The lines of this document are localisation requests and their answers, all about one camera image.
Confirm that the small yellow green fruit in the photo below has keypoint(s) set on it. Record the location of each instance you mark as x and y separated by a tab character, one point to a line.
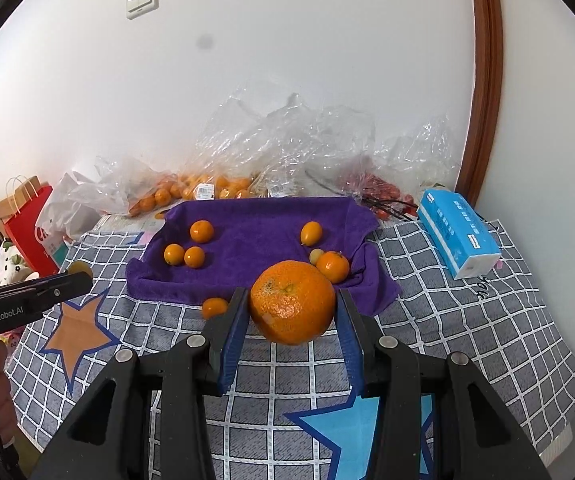
314	255

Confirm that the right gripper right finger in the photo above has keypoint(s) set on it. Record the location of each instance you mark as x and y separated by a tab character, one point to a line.
427	403

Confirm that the medium orange mandarin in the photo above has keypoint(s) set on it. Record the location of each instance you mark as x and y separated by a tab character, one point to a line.
292	303

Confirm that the white wall switch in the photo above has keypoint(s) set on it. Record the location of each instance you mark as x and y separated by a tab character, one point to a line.
136	8

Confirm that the bag of small oranges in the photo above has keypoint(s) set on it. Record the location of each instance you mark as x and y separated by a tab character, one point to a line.
121	185

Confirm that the white plastic bag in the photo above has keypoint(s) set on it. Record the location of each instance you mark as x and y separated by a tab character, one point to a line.
67	211

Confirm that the small round orange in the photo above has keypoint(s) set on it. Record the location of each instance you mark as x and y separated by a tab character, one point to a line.
214	306

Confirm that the blue tissue pack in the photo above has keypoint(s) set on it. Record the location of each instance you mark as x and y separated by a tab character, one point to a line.
461	238

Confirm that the purple towel lined tray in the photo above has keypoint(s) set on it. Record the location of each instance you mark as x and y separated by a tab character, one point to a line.
253	234

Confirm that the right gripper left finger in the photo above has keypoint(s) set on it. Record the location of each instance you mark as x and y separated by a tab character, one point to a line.
106	434

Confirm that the floral white bag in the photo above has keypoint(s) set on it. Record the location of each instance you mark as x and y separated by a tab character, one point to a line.
13	267

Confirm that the red paper shopping bag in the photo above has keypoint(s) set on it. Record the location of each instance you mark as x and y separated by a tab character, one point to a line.
26	202

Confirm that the large bumpy orange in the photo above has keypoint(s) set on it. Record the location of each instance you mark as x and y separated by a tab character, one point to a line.
201	231

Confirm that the oval yellow kumquat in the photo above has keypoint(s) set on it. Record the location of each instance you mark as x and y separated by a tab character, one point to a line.
311	233

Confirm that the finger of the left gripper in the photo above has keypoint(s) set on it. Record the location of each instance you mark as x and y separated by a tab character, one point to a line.
55	289

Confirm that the bag of kumquats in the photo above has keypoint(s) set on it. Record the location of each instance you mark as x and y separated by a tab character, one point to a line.
256	144

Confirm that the olive brown small fruit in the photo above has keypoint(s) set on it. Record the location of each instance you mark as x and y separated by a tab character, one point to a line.
79	266

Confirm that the bag of red tomatoes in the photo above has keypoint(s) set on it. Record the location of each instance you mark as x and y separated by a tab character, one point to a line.
426	157

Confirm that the brown wooden door frame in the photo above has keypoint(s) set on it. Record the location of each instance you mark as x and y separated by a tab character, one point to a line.
486	97

